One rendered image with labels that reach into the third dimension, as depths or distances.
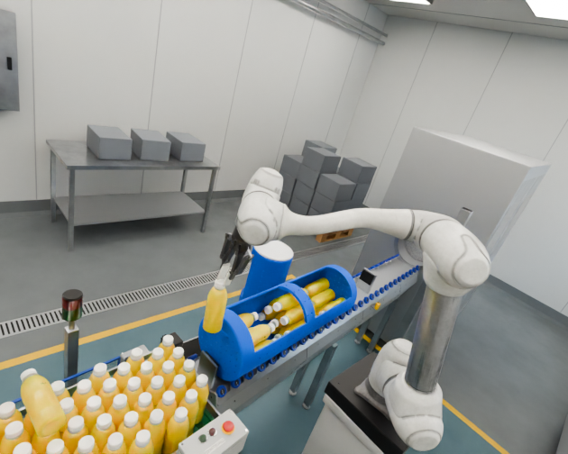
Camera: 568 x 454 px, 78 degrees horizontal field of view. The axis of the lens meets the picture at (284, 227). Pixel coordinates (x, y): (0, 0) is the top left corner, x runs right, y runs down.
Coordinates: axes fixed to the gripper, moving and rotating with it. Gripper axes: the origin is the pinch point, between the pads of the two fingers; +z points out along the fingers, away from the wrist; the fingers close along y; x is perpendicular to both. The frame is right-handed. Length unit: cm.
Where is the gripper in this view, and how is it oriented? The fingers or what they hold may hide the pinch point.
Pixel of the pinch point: (225, 275)
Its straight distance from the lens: 125.1
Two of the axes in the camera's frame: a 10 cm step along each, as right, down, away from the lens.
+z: -4.1, 8.1, 4.3
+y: -6.6, -5.8, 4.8
